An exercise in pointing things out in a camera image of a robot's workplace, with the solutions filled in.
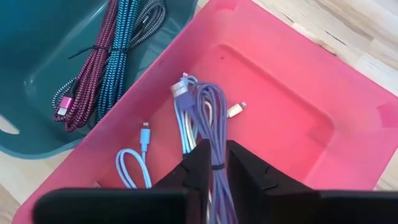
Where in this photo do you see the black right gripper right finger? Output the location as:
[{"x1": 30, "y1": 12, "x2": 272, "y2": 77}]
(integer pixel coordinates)
[{"x1": 226, "y1": 139, "x2": 398, "y2": 224}]

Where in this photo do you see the maroon braided cable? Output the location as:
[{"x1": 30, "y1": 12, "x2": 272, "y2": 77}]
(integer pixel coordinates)
[{"x1": 52, "y1": 0, "x2": 121, "y2": 133}]

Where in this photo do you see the light blue USB cable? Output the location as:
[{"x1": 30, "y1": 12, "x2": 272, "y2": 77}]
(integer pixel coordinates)
[
  {"x1": 172, "y1": 73, "x2": 200, "y2": 156},
  {"x1": 115, "y1": 121, "x2": 153, "y2": 190}
]

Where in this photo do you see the cream USB cable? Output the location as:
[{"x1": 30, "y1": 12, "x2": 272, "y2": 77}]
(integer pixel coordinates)
[{"x1": 185, "y1": 101, "x2": 248, "y2": 150}]

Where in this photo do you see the teal plastic bin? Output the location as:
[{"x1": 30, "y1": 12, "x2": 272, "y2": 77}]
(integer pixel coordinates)
[{"x1": 0, "y1": 0, "x2": 200, "y2": 160}]

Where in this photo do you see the pink plastic bin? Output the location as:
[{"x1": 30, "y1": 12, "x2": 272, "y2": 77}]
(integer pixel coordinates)
[{"x1": 12, "y1": 0, "x2": 398, "y2": 224}]

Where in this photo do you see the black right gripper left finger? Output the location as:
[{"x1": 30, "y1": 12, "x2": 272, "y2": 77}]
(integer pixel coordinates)
[{"x1": 32, "y1": 139, "x2": 213, "y2": 224}]

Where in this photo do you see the light purple USB cable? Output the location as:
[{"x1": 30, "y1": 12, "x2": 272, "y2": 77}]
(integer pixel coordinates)
[{"x1": 170, "y1": 81, "x2": 240, "y2": 224}]

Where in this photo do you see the teal braided cable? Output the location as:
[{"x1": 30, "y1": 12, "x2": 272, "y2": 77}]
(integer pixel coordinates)
[{"x1": 95, "y1": 0, "x2": 141, "y2": 123}]

